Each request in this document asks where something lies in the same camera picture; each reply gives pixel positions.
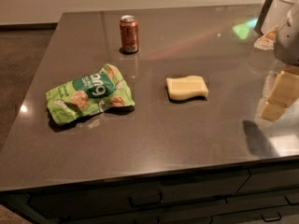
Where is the black drawer handle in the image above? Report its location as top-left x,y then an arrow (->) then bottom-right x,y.
261,212 -> 282,223
129,191 -> 163,208

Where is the green rice chip bag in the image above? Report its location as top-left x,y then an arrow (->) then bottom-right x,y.
46,63 -> 135,126

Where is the black drawer handle left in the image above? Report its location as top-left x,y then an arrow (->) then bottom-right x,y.
129,191 -> 163,208

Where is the white cylindrical container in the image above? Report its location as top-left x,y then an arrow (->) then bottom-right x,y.
260,0 -> 299,34

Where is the red coke can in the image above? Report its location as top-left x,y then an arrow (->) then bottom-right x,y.
120,15 -> 139,53

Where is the yellow sponge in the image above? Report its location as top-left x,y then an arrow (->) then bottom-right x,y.
166,76 -> 208,101

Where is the black drawer handle right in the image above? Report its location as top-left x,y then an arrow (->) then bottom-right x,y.
261,212 -> 282,223

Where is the dark drawer cabinet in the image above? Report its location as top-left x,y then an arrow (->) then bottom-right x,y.
1,161 -> 299,224

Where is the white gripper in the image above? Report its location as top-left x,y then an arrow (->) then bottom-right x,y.
259,1 -> 299,121

